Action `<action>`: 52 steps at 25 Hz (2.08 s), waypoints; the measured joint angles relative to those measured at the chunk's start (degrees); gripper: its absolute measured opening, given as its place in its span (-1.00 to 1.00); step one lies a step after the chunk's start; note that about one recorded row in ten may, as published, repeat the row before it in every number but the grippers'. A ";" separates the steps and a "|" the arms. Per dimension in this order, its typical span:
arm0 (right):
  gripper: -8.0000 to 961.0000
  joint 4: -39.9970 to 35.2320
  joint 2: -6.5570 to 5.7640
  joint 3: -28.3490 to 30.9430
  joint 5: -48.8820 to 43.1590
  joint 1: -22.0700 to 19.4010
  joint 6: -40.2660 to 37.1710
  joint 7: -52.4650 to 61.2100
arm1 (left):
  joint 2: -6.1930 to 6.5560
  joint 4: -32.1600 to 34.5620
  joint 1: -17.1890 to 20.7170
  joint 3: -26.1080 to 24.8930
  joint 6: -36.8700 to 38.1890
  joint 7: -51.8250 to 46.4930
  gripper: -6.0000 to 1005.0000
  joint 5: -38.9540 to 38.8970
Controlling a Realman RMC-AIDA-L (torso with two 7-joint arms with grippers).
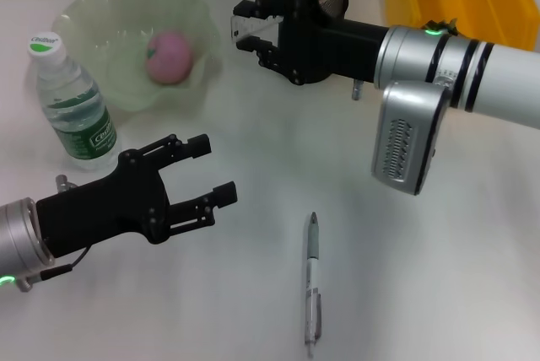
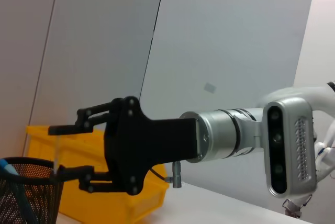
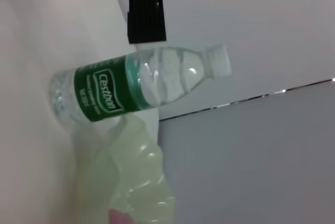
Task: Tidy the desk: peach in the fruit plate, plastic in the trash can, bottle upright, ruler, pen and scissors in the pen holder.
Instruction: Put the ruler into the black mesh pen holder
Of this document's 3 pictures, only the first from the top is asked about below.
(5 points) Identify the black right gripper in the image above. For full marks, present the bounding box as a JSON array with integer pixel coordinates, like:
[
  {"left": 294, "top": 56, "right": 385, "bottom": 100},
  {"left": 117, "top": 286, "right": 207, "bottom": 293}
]
[{"left": 233, "top": 0, "right": 389, "bottom": 86}]

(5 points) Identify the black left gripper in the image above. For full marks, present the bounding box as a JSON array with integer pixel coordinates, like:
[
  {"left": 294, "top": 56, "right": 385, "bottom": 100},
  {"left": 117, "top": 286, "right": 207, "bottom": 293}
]
[{"left": 35, "top": 133, "right": 239, "bottom": 260}]

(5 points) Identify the clear plastic ruler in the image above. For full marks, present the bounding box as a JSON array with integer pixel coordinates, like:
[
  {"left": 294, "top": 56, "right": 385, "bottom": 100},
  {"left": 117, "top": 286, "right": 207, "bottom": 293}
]
[{"left": 230, "top": 0, "right": 349, "bottom": 40}]

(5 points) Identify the pink toy peach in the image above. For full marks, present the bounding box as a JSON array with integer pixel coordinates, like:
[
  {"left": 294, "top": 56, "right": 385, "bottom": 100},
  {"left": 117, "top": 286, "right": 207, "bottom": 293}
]
[{"left": 145, "top": 30, "right": 195, "bottom": 84}]

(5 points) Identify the clear green-label water bottle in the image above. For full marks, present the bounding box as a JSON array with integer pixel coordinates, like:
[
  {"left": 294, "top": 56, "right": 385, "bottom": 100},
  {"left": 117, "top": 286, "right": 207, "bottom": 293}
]
[{"left": 27, "top": 30, "right": 122, "bottom": 172}]

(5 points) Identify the green plastic wrapper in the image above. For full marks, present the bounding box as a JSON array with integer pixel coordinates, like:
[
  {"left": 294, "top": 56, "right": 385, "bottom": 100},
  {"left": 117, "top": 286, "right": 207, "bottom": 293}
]
[{"left": 421, "top": 18, "right": 460, "bottom": 36}]

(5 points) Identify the translucent green fruit plate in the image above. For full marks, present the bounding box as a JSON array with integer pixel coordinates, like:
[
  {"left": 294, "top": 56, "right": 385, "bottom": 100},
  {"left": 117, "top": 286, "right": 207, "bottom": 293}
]
[{"left": 52, "top": 0, "right": 223, "bottom": 116}]

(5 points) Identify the grey white pen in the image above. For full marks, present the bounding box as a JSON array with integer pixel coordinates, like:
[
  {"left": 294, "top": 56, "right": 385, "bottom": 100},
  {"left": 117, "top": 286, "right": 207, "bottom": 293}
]
[{"left": 301, "top": 211, "right": 324, "bottom": 358}]

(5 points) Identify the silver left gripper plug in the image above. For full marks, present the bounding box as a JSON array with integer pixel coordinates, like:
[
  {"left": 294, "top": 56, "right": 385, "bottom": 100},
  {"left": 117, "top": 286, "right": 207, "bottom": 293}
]
[{"left": 56, "top": 174, "right": 78, "bottom": 194}]

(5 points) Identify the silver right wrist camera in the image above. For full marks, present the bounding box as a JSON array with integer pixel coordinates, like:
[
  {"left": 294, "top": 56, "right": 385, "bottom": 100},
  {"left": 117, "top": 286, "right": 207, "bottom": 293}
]
[{"left": 370, "top": 79, "right": 452, "bottom": 197}]

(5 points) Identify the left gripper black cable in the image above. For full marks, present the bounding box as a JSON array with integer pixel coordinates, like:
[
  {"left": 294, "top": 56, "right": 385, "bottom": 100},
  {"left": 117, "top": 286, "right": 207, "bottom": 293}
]
[{"left": 19, "top": 245, "right": 92, "bottom": 294}]

